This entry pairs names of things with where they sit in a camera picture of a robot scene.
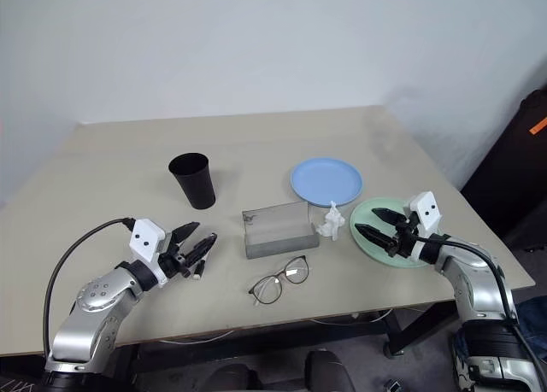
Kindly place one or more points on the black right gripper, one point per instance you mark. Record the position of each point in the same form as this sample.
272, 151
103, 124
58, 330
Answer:
401, 242

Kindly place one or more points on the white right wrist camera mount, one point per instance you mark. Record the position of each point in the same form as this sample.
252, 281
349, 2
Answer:
427, 212

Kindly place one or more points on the thin black-framed eyeglasses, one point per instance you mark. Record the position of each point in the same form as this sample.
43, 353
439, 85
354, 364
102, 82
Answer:
295, 271

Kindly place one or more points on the green round plate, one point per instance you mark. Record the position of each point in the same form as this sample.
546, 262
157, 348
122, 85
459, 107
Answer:
363, 247

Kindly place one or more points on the clear grey plastic box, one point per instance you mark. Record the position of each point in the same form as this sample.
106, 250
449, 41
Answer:
278, 229

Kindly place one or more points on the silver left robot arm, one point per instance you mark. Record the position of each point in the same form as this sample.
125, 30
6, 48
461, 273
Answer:
96, 300

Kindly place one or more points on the dark rounded shape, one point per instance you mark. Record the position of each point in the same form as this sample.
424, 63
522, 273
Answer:
329, 372

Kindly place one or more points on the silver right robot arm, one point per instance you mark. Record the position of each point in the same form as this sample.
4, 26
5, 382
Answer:
474, 281

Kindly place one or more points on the orange tape strip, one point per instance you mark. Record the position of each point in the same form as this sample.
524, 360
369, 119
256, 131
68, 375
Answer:
538, 126

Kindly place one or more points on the black plastic cup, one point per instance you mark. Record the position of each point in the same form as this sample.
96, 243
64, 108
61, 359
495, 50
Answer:
196, 187

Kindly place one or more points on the black case with orange tag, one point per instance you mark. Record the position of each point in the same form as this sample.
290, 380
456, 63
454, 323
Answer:
513, 183

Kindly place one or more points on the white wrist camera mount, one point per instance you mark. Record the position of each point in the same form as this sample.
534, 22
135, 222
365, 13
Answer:
145, 238
427, 212

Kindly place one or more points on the blue denim cloth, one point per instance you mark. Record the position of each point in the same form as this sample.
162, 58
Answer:
532, 319

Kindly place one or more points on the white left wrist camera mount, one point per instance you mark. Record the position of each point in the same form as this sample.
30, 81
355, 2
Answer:
145, 238

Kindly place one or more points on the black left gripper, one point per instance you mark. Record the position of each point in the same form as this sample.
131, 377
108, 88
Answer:
177, 259

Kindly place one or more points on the crumpled white tissue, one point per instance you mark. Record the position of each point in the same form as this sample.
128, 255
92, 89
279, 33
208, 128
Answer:
331, 223

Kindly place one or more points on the small black white-tipped pen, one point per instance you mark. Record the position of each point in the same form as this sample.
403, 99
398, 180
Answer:
198, 270

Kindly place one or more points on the blue round plate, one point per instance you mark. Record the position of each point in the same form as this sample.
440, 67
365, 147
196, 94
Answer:
327, 180

